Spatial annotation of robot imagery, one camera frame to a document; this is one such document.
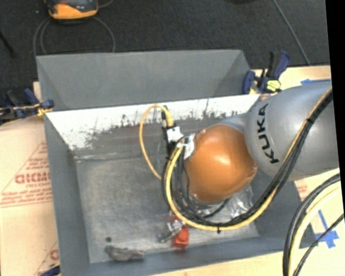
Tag grey rough lump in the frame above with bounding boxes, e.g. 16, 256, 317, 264
103, 241, 146, 265

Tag clear plastic packet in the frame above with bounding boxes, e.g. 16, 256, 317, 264
194, 183, 257, 226

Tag grey metal bin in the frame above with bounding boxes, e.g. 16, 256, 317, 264
35, 33, 319, 276

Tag red block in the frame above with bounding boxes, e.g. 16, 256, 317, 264
169, 225, 192, 250

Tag brown cardboard board red print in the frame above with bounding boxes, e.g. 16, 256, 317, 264
0, 80, 63, 276

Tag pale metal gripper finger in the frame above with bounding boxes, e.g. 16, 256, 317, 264
156, 228, 179, 244

